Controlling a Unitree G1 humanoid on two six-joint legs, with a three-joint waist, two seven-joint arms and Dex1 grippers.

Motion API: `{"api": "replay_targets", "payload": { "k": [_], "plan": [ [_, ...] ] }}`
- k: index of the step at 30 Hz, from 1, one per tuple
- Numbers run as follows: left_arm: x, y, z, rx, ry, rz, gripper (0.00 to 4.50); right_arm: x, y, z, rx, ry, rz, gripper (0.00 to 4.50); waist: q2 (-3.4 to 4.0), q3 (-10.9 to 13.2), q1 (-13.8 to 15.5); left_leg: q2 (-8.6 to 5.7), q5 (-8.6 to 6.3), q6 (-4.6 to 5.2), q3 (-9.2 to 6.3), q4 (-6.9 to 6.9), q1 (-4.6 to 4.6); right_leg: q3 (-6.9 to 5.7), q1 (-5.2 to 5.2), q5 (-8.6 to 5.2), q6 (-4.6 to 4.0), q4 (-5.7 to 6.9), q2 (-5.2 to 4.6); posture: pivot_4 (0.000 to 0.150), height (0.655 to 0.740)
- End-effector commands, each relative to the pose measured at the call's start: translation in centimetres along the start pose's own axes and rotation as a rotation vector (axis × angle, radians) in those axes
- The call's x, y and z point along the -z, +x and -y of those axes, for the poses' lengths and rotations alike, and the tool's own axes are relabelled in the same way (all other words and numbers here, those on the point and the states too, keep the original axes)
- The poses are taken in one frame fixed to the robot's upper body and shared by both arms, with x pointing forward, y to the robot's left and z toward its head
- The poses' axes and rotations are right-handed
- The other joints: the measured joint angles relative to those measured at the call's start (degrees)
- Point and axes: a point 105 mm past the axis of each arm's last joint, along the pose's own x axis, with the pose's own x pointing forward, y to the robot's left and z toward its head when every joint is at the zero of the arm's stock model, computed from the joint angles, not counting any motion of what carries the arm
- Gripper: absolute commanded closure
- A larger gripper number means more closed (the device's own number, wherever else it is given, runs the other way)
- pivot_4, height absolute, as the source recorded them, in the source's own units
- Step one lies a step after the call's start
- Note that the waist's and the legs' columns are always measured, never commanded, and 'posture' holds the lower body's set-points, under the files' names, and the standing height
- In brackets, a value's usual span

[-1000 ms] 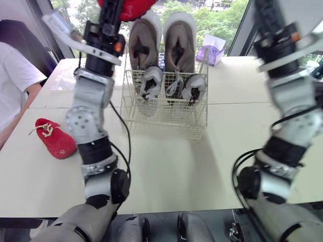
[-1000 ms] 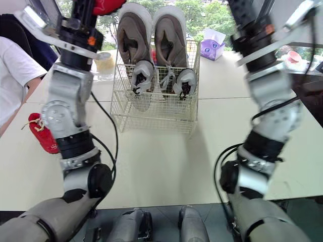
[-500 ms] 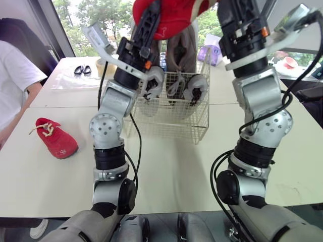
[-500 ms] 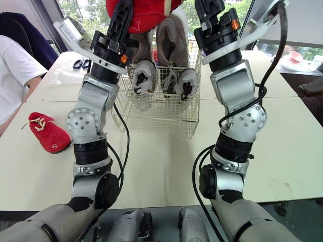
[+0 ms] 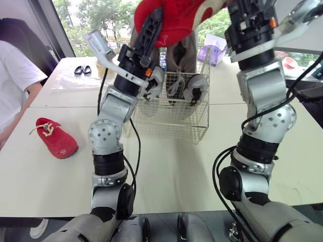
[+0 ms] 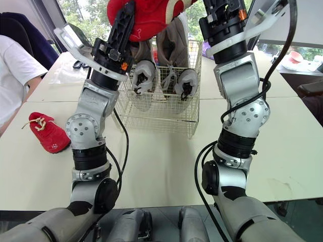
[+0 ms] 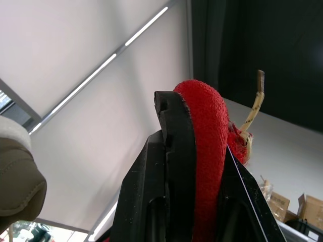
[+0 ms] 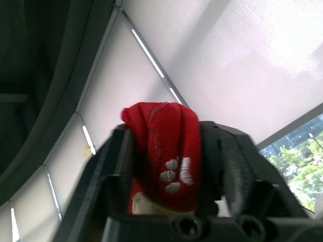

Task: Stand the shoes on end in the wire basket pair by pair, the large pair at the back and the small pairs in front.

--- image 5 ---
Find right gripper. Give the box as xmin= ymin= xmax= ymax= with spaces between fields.
xmin=224 ymin=0 xmax=278 ymax=53

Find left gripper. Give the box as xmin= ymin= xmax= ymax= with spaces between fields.
xmin=117 ymin=7 xmax=164 ymax=77

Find red shoe with beige sole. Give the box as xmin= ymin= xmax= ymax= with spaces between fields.
xmin=133 ymin=0 xmax=228 ymax=48

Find purple tissue box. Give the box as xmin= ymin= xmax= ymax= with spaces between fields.
xmin=197 ymin=33 xmax=228 ymax=68

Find small grey shoe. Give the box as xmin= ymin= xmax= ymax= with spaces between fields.
xmin=182 ymin=74 xmax=209 ymax=119
xmin=139 ymin=66 xmax=165 ymax=118

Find red and white bowl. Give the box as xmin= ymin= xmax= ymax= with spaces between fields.
xmin=282 ymin=56 xmax=300 ymax=74

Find black scissors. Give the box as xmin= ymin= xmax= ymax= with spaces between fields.
xmin=73 ymin=65 xmax=92 ymax=76

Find clear plastic bag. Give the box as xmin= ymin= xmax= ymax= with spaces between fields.
xmin=49 ymin=72 xmax=102 ymax=91

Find red shoe with beige laces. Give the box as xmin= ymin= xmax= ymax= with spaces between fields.
xmin=28 ymin=117 xmax=79 ymax=160

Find person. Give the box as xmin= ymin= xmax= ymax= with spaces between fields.
xmin=0 ymin=17 xmax=59 ymax=239

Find robot body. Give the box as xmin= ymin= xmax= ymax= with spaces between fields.
xmin=116 ymin=213 xmax=239 ymax=242

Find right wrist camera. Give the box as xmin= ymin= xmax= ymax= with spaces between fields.
xmin=231 ymin=0 xmax=323 ymax=63

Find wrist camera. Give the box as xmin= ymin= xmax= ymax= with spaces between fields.
xmin=82 ymin=29 xmax=149 ymax=88
xmin=231 ymin=0 xmax=323 ymax=63

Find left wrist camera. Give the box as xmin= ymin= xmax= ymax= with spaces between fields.
xmin=82 ymin=29 xmax=149 ymax=88

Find white wire basket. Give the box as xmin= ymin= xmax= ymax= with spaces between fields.
xmin=127 ymin=46 xmax=211 ymax=146

